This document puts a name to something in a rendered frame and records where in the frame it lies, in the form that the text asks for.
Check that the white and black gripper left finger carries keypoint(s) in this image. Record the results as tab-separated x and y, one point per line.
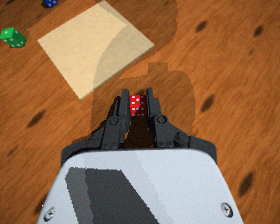
111	136

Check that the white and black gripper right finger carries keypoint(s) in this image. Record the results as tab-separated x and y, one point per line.
165	133

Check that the beige flat mat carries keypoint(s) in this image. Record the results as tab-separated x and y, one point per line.
94	46

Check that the green die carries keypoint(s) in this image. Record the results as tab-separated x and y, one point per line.
12	37

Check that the blue die with white pips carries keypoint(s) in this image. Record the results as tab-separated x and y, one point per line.
50	3

